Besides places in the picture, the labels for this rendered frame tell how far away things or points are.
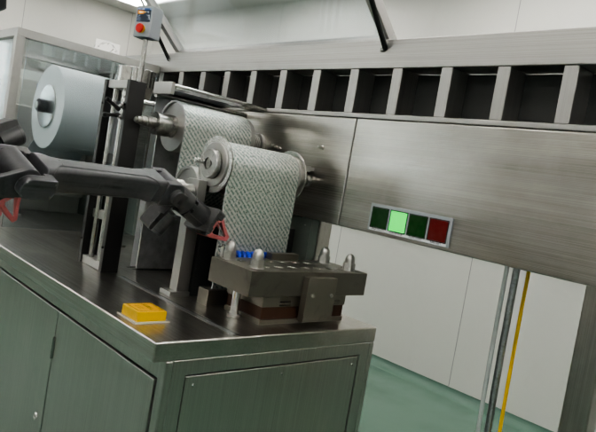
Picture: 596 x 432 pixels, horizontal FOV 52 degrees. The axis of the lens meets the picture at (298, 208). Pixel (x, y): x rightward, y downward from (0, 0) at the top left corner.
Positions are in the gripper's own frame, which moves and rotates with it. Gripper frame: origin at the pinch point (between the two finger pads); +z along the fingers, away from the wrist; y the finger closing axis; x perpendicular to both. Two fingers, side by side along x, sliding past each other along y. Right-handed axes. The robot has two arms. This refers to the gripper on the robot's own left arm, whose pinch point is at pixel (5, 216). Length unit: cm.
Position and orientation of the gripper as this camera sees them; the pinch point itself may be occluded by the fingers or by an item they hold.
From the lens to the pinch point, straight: 160.4
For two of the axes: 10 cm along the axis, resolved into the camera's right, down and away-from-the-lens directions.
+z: 0.9, 8.7, 4.8
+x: -5.0, 4.5, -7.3
